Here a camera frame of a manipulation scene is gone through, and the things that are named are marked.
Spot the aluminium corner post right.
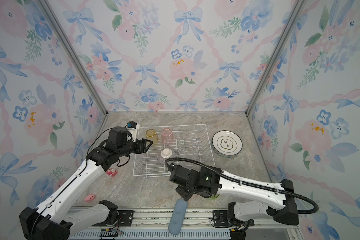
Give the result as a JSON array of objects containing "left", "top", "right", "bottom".
[{"left": 245, "top": 0, "right": 306, "bottom": 118}]

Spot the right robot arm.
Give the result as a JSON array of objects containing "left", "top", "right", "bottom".
[{"left": 168, "top": 164, "right": 299, "bottom": 226}]

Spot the aluminium front rail frame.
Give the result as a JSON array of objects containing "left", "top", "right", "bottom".
[{"left": 63, "top": 206, "right": 302, "bottom": 240}]

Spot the pink translucent cup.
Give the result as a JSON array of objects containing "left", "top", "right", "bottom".
[{"left": 161, "top": 128, "right": 174, "bottom": 145}]

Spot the aluminium corner post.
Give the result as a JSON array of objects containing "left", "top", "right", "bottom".
[
  {"left": 245, "top": 0, "right": 306, "bottom": 118},
  {"left": 36, "top": 0, "right": 108, "bottom": 116}
]

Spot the black camera cable left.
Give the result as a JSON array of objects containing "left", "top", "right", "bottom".
[{"left": 29, "top": 127, "right": 133, "bottom": 240}]

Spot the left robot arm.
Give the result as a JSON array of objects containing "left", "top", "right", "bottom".
[{"left": 20, "top": 122, "right": 153, "bottom": 240}]

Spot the ribbed ceramic bowl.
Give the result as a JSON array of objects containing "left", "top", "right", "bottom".
[{"left": 160, "top": 148, "right": 173, "bottom": 160}]

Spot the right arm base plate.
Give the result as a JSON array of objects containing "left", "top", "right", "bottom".
[{"left": 212, "top": 209, "right": 255, "bottom": 228}]

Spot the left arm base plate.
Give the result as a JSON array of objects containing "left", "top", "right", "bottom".
[{"left": 93, "top": 210, "right": 134, "bottom": 227}]

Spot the white wire dish rack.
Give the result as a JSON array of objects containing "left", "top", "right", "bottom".
[{"left": 133, "top": 124, "right": 216, "bottom": 178}]

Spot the black corrugated hose right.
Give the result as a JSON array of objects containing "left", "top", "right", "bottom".
[{"left": 164, "top": 157, "right": 320, "bottom": 215}]

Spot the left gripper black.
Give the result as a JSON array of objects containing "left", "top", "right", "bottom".
[{"left": 118, "top": 138, "right": 153, "bottom": 159}]

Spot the yellow translucent cup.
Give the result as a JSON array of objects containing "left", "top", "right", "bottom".
[{"left": 146, "top": 129, "right": 159, "bottom": 145}]

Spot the white plate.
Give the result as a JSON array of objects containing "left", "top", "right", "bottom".
[{"left": 211, "top": 131, "right": 243, "bottom": 157}]

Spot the aluminium corner post left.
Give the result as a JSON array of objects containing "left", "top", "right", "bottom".
[{"left": 36, "top": 0, "right": 108, "bottom": 116}]

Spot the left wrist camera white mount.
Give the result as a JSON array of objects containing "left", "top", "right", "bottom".
[{"left": 126, "top": 121, "right": 140, "bottom": 142}]

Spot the red small toy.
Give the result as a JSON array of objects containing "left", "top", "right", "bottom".
[{"left": 106, "top": 169, "right": 118, "bottom": 177}]

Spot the pink small toy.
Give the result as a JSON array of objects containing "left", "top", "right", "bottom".
[{"left": 84, "top": 194, "right": 96, "bottom": 202}]

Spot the green translucent cup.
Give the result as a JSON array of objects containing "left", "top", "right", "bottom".
[{"left": 210, "top": 194, "right": 220, "bottom": 199}]

